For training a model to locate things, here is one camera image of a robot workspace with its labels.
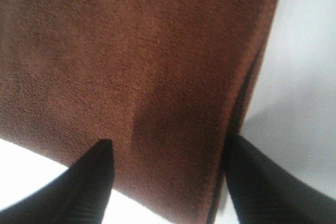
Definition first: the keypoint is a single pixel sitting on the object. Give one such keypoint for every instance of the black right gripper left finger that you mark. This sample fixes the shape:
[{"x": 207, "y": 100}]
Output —
[{"x": 79, "y": 195}]

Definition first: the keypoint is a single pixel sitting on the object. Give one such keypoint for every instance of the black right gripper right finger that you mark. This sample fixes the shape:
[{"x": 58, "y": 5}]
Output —
[{"x": 263, "y": 192}]

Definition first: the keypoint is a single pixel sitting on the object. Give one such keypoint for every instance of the brown towel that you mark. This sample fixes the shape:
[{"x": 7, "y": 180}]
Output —
[{"x": 166, "y": 80}]

